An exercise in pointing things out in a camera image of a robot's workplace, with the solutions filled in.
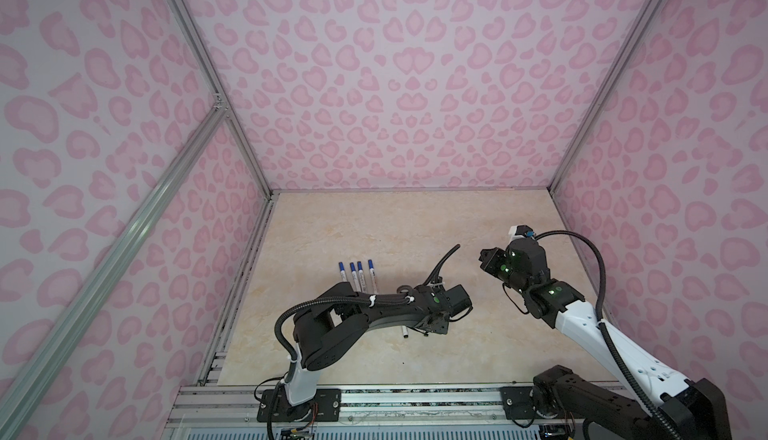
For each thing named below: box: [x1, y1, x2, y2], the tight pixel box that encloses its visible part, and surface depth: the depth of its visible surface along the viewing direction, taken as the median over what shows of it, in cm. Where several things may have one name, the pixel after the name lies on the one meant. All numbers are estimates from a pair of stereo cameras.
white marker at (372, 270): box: [368, 259, 378, 295], surface depth 98 cm
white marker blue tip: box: [357, 261, 368, 294], surface depth 97 cm
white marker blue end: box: [349, 262, 361, 293], surface depth 97 cm
